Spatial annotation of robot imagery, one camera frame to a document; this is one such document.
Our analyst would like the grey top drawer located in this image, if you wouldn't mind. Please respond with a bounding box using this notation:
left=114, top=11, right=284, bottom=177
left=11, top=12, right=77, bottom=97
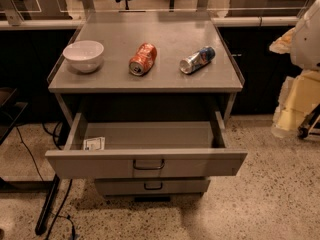
left=45, top=113, right=247, bottom=179

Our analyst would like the grey drawer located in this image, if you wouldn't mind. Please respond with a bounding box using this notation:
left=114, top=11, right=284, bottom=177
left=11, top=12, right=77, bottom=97
left=94, top=177, right=210, bottom=196
left=45, top=113, right=247, bottom=179

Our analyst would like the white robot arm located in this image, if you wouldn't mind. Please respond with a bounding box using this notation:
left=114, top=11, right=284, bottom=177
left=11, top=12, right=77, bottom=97
left=290, top=0, right=320, bottom=71

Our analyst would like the grey metal drawer cabinet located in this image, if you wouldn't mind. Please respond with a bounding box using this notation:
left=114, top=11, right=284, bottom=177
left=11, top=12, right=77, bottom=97
left=46, top=12, right=246, bottom=198

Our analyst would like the white packet in drawer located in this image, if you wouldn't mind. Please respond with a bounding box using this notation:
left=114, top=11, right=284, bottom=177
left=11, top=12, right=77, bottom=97
left=83, top=137, right=105, bottom=150

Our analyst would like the grey bottom drawer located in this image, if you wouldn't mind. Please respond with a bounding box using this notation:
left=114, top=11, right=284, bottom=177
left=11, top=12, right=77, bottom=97
left=94, top=177, right=210, bottom=196

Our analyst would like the orange soda can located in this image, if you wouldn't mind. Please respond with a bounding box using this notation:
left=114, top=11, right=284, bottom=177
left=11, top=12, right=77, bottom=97
left=129, top=43, right=157, bottom=76

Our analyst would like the blue silver soda can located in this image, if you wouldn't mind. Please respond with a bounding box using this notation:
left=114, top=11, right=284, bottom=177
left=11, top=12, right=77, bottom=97
left=179, top=46, right=215, bottom=75

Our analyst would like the white ceramic bowl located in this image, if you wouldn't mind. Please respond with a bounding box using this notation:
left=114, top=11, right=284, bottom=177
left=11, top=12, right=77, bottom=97
left=63, top=40, right=104, bottom=73

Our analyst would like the black floor cable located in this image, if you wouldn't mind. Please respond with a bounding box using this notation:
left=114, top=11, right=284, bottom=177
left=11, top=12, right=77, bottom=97
left=13, top=122, right=77, bottom=240

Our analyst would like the white horizontal rail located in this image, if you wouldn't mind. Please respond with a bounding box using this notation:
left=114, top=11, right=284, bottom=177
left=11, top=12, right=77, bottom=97
left=0, top=15, right=300, bottom=31

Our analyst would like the black table leg frame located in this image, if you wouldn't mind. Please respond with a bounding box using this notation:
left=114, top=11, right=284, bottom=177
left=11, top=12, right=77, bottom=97
left=0, top=87, right=60, bottom=236

